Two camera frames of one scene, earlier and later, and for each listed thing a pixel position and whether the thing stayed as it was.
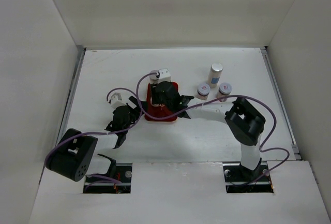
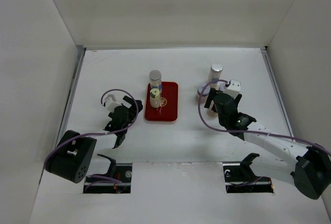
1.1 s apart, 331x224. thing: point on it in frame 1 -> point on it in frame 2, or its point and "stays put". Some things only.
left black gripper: [135, 102] stays put
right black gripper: [155, 94] -> [212, 92]
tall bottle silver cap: [215, 74] stays put
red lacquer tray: [160, 112] stays put
